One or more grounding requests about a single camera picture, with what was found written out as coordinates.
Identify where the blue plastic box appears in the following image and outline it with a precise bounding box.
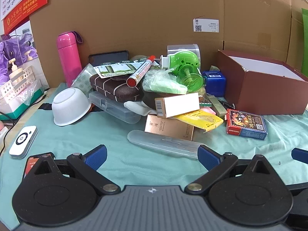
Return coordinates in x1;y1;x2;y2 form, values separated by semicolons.
202;71;227;97

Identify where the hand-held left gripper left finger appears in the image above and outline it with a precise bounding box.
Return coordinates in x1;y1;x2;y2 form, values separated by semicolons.
24;145;121;195

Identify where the yellow packet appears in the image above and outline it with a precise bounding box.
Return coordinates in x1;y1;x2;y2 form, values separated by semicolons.
173;109;224;133

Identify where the red and white marker pen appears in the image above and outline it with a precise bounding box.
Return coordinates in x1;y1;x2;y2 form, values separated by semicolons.
126;55;157;87

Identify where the translucent toothbrush case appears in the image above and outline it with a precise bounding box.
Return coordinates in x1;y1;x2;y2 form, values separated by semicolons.
127;130;208;159

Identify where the olive slim carton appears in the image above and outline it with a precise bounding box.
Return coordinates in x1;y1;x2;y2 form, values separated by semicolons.
206;95;228;120

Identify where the cream pump bottle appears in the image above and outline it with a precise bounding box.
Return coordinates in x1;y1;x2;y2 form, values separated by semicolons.
8;58;24;83

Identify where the clear plastic case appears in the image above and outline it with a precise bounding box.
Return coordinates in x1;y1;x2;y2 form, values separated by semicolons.
89;91;141;125

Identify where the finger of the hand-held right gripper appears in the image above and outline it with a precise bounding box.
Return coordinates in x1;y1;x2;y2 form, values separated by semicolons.
291;148;308;167

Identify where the smartphone with red screen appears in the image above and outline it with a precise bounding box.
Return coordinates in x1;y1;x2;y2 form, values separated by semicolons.
21;152;55;181

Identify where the white bowl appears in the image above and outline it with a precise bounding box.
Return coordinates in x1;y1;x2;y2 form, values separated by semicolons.
52;88;92;126

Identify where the white portable router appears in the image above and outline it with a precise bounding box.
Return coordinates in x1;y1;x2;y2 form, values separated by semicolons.
9;126;38;159

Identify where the white cloth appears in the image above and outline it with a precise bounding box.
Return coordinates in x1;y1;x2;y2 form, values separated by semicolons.
124;101;157;116

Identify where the black cable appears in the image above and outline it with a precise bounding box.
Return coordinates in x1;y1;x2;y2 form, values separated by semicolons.
0;93;48;155

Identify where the copper coloured carton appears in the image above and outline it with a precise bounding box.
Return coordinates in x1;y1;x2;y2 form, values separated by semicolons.
144;114;195;141

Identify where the purple plastic bag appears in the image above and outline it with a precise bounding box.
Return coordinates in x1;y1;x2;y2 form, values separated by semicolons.
0;34;39;85

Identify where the green item in plastic bag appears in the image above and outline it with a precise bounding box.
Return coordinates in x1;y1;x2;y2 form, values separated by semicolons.
142;69;188;96

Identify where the clear plastic container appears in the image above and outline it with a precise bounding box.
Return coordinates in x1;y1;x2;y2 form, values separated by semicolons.
167;44;201;64

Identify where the white perforated plastic basket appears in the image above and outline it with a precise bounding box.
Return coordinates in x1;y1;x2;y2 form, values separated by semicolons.
0;65;40;113

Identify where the green patterned tissue packet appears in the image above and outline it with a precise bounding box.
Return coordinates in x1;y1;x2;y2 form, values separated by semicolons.
71;63;97;95

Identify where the white and gold small box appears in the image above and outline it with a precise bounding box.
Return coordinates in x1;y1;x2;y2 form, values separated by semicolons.
154;92;201;118

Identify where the green and white printed sachet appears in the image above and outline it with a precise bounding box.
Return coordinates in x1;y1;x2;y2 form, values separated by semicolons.
93;61;148;79

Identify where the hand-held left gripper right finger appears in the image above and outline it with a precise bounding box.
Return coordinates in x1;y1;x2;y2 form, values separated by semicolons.
184;146;285;194

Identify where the green tissue box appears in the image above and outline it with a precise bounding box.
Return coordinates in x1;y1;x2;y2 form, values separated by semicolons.
0;89;45;120

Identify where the brown striped glasses case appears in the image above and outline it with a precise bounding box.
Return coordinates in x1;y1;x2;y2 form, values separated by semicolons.
90;73;145;103

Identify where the black pen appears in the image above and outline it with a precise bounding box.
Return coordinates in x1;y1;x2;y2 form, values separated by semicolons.
216;97;235;109

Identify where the white shipping label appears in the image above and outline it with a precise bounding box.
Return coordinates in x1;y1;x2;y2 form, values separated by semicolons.
193;18;219;33

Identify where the large brown cardboard box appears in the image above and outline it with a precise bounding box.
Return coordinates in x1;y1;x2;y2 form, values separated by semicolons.
29;0;308;89

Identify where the pink thermos bottle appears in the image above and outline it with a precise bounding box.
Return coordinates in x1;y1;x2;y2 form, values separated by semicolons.
57;31;84;87

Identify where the teal table cloth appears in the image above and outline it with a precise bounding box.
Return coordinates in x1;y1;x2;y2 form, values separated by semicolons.
0;82;308;231

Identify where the maroon cardboard box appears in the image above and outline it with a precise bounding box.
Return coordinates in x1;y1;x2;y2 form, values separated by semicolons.
218;50;308;116

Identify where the playing card box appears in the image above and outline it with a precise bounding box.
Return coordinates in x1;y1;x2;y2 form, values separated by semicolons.
226;108;268;141

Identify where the green fabric bag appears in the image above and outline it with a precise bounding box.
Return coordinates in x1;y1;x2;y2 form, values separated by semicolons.
301;8;308;54

